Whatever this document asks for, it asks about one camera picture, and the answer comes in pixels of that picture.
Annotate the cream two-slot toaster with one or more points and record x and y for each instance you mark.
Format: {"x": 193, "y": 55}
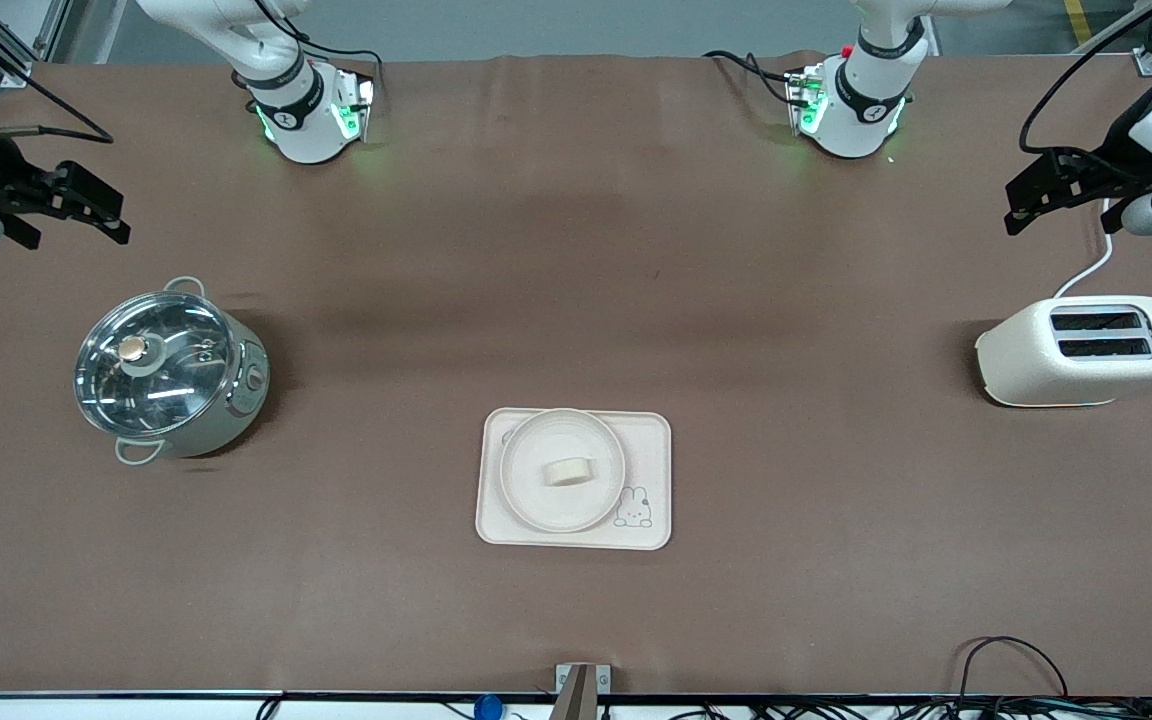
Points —
{"x": 1026, "y": 370}

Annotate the small blue round object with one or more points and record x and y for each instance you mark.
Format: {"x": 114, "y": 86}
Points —
{"x": 487, "y": 708}

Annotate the pale round bun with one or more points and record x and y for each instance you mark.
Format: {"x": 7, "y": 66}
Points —
{"x": 566, "y": 472}

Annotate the steel pot with glass lid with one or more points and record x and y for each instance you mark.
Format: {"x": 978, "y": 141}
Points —
{"x": 248, "y": 380}

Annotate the cream round plate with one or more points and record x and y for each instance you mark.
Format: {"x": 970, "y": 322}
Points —
{"x": 536, "y": 490}

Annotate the grey metal camera mount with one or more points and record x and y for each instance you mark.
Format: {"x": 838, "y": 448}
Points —
{"x": 576, "y": 690}

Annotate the glass pot lid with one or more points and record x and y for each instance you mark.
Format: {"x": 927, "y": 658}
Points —
{"x": 136, "y": 350}

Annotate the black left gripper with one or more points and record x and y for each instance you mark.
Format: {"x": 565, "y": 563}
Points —
{"x": 1120, "y": 142}

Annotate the cream tray with rabbit print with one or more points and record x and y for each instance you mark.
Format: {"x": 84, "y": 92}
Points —
{"x": 651, "y": 440}

